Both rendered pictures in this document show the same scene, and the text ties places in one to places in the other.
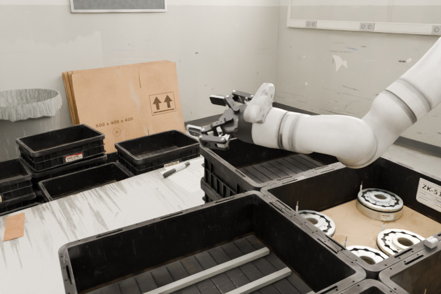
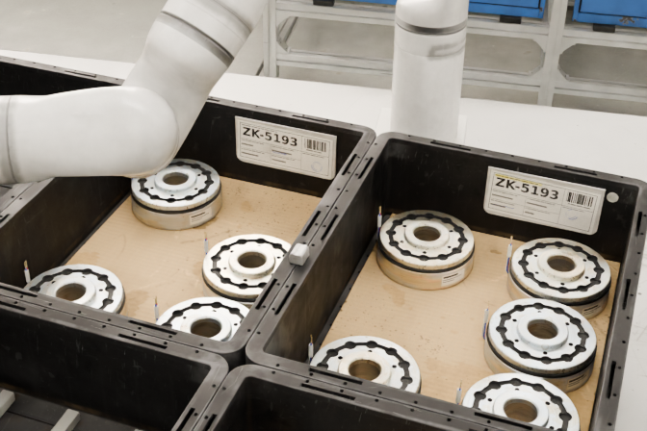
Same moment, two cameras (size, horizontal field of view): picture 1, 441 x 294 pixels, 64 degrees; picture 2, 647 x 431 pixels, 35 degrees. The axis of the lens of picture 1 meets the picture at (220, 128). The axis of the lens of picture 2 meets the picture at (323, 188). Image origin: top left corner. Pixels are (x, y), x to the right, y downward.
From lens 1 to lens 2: 26 cm
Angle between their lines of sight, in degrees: 40
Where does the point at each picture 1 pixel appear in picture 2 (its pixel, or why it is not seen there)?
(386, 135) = (187, 98)
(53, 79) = not seen: outside the picture
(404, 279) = (280, 337)
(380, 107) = (169, 55)
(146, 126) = not seen: outside the picture
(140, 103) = not seen: outside the picture
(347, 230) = (141, 274)
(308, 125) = (38, 126)
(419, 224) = (255, 206)
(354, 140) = (144, 138)
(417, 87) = (223, 2)
